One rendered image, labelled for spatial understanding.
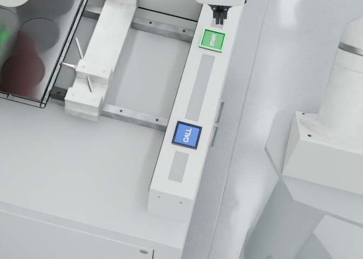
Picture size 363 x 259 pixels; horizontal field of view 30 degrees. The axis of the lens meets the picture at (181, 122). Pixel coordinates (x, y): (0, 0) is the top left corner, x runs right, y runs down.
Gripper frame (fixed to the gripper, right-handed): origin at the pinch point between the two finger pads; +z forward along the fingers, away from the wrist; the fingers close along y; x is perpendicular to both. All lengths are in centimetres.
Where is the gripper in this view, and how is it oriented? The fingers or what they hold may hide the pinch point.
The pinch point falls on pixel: (220, 13)
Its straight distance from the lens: 143.8
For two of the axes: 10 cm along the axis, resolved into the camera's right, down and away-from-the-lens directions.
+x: 1.3, -8.3, 5.4
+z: 0.3, 5.4, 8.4
